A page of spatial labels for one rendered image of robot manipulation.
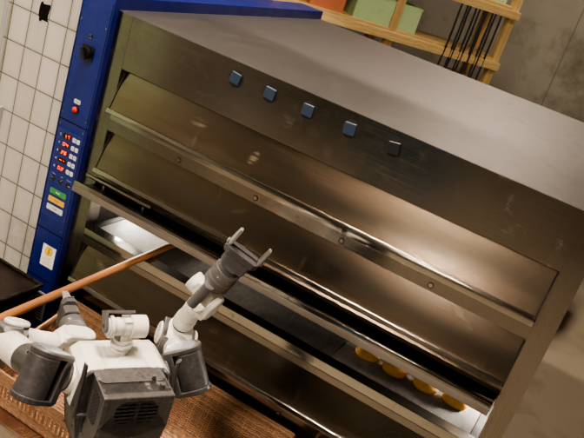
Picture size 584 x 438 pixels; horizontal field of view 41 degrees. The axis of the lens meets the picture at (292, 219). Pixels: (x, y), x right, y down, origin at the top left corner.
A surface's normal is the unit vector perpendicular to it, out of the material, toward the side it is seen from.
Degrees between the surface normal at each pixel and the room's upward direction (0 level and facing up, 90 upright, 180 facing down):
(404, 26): 90
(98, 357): 0
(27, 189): 90
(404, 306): 70
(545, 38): 90
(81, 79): 90
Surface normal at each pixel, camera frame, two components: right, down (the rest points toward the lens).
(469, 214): -0.44, 0.21
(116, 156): -0.31, -0.11
